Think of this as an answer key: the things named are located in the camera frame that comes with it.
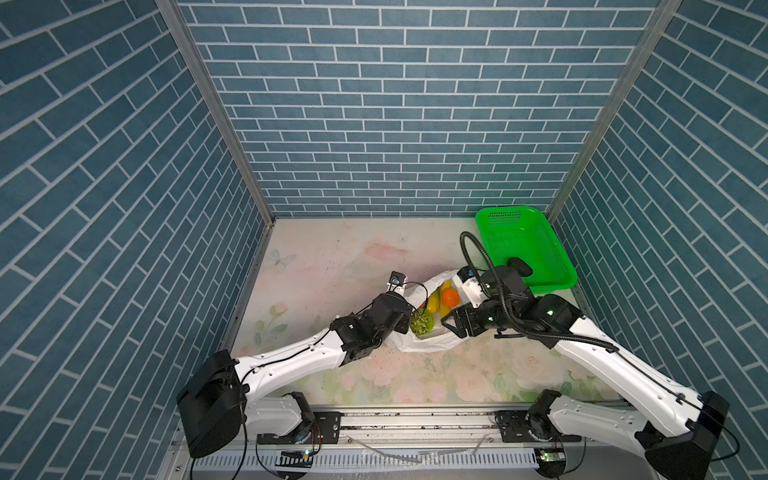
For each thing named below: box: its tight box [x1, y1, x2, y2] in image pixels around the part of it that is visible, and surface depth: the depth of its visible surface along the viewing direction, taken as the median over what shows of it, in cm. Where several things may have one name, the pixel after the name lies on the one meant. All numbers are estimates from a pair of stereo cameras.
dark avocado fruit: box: [507, 257, 533, 277], surface depth 104 cm
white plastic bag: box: [386, 270, 461, 353], surface depth 79 cm
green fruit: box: [410, 308, 435, 335], surface depth 88 cm
